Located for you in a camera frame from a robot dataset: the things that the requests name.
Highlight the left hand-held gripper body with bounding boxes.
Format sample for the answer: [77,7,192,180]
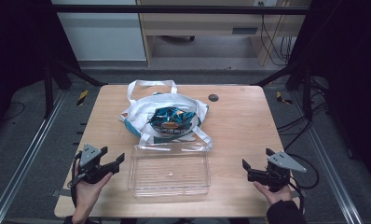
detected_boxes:
[71,143,120,187]

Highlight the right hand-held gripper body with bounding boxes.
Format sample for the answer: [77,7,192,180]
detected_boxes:
[246,150,308,193]

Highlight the clear plastic tray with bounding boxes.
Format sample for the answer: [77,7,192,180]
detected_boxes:
[127,142,213,199]

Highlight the white tote bag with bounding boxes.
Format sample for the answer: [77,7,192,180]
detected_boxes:
[118,79,214,153]

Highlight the blue snack packet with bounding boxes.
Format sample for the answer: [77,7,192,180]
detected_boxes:
[147,106,198,135]

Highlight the person's right hand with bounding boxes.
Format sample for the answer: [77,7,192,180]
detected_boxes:
[252,180,294,206]

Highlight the person's left hand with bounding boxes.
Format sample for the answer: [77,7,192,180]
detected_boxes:
[72,162,114,209]

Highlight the grey tape piece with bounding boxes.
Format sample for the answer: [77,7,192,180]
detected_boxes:
[50,188,73,198]

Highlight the yellow black tape strip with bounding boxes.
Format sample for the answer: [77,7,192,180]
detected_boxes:
[275,91,295,106]
[76,89,90,107]

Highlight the black curtain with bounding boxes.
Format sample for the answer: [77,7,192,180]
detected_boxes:
[287,0,371,188]
[0,0,82,141]

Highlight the white cabinet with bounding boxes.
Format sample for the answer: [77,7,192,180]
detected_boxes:
[50,0,147,63]

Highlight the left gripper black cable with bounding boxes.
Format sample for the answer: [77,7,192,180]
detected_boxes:
[69,150,84,209]

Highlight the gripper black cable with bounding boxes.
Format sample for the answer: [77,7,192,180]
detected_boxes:
[69,150,84,209]
[285,153,320,216]

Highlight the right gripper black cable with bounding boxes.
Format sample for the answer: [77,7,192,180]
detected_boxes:
[285,153,320,216]

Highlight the black floor cables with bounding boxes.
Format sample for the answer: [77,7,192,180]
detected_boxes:
[276,77,329,151]

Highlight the aluminium floor rail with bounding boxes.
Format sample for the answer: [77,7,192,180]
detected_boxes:
[290,90,365,224]
[0,90,68,224]

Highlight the black metal frame stand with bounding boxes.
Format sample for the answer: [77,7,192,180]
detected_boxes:
[43,57,109,119]
[251,60,314,123]

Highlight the thin black floor cable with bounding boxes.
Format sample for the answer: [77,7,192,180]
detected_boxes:
[1,101,27,122]

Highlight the hanging black cables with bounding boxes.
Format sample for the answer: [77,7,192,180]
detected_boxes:
[259,13,295,67]

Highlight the black horizontal frame bar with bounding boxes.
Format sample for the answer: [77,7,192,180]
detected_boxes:
[49,4,310,16]

